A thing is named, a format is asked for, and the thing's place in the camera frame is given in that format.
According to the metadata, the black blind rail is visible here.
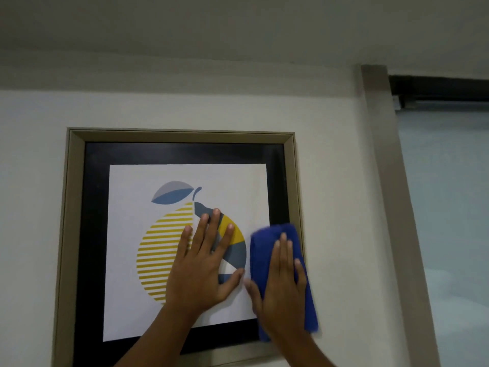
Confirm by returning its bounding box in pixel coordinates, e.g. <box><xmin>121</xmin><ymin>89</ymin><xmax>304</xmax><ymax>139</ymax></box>
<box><xmin>388</xmin><ymin>74</ymin><xmax>489</xmax><ymax>104</ymax></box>

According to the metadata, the person's right hand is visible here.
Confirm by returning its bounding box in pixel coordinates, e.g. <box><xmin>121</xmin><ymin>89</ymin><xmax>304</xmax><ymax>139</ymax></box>
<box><xmin>244</xmin><ymin>232</ymin><xmax>308</xmax><ymax>341</ymax></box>

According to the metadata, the pale roller blind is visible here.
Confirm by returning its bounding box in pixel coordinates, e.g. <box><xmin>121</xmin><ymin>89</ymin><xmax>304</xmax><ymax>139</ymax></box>
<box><xmin>395</xmin><ymin>104</ymin><xmax>489</xmax><ymax>367</ymax></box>

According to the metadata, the person's left forearm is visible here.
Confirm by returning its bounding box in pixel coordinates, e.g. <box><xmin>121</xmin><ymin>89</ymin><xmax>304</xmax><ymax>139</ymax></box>
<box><xmin>113</xmin><ymin>304</ymin><xmax>199</xmax><ymax>367</ymax></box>

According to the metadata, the beige window frame post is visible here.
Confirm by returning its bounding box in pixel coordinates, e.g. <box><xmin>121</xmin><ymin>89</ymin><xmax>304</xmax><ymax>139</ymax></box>
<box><xmin>360</xmin><ymin>64</ymin><xmax>441</xmax><ymax>367</ymax></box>

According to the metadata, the blue microfibre cloth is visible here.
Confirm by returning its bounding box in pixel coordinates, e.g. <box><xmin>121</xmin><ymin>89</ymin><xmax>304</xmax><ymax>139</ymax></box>
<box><xmin>249</xmin><ymin>224</ymin><xmax>319</xmax><ymax>343</ymax></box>

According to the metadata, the person's right forearm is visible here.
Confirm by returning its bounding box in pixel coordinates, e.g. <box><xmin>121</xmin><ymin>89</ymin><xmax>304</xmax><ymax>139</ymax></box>
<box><xmin>264</xmin><ymin>329</ymin><xmax>337</xmax><ymax>367</ymax></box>

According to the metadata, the framed fruit print picture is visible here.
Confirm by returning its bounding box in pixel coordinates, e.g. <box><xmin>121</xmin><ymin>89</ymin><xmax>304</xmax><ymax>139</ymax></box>
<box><xmin>52</xmin><ymin>128</ymin><xmax>306</xmax><ymax>367</ymax></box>

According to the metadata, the person's left hand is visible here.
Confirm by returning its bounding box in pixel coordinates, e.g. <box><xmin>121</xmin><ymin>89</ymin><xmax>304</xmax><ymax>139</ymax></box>
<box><xmin>164</xmin><ymin>208</ymin><xmax>246</xmax><ymax>314</ymax></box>

